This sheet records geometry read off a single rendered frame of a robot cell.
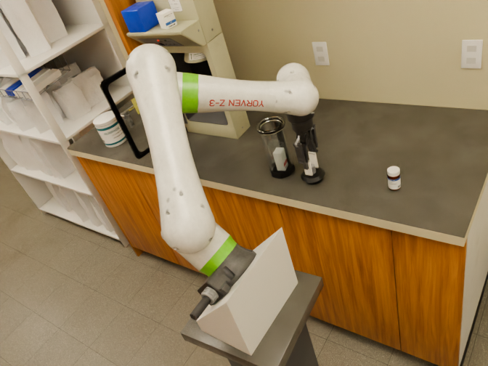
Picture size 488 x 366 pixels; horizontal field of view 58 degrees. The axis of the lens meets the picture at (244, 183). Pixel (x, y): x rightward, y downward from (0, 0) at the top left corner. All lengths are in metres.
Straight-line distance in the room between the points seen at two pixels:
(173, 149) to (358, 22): 1.17
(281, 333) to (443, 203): 0.67
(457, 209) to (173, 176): 0.91
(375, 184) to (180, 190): 0.83
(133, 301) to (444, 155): 1.99
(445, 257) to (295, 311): 0.55
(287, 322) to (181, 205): 0.48
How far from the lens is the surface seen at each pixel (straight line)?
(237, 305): 1.11
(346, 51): 2.07
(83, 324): 2.97
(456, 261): 1.58
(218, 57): 1.91
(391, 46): 1.99
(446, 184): 1.62
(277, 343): 1.26
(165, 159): 1.04
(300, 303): 1.31
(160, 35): 1.84
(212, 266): 1.18
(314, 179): 1.64
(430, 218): 1.50
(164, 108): 1.07
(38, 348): 3.05
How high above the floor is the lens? 1.99
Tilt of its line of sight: 36 degrees down
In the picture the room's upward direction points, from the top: 19 degrees counter-clockwise
